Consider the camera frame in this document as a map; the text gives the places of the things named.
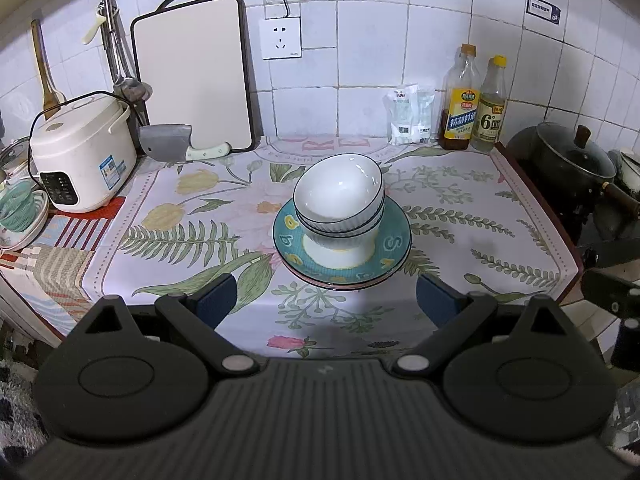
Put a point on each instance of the glass pot lid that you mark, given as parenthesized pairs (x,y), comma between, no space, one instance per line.
(15,157)

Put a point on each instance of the floral tablecloth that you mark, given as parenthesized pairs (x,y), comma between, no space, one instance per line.
(200,195)

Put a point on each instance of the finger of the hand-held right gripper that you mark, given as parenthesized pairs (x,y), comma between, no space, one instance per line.
(610,292)

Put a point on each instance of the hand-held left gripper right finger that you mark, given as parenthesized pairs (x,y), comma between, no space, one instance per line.
(437,302)

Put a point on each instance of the small white pot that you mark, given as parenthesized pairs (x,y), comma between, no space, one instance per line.
(631,172)

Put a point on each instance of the blue and white wall sticker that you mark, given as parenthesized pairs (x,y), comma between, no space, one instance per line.
(544,10)

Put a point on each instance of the white vinegar bottle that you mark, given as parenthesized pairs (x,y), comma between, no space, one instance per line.
(490,120)

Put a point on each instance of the black gas stove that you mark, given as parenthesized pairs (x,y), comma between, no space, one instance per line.
(590,225)

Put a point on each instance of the glass wok lid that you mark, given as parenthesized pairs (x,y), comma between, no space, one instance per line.
(575,160)

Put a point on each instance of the clear plastic packet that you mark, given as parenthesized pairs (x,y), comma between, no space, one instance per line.
(425,110)

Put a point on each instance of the white cutting board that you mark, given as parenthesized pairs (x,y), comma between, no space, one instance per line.
(195,75)

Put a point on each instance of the black and white floor rug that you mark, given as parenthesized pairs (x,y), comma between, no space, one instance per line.
(15,410)

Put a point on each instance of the wooden spatula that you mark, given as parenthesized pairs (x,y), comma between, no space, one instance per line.
(45,75)

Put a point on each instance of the small pot lid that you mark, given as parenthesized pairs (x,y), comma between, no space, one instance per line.
(632,156)

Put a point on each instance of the white wall socket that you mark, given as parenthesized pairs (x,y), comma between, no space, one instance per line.
(280,37)

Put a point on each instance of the metal ladle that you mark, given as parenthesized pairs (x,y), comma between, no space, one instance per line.
(117,60)

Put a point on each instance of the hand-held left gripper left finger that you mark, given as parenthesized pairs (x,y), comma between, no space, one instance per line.
(217,300)

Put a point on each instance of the white black-rimmed bowl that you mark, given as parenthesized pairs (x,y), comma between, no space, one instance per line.
(345,244)
(335,190)
(350,232)

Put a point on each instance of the white rice cooker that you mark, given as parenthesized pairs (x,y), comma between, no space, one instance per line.
(85,160)

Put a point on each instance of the teal fried egg plate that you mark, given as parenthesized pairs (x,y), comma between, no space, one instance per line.
(392,255)

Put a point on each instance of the striped patchwork cloth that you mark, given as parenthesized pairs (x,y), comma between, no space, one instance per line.
(55,260)

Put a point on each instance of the white dish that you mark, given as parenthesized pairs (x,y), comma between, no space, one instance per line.
(37,227)

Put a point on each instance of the clear packet with red print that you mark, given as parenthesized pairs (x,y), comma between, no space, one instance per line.
(402,120)

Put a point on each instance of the green plastic colander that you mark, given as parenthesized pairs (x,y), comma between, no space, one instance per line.
(17,205)

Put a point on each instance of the cooking wine bottle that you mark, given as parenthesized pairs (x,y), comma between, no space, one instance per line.
(459,115)

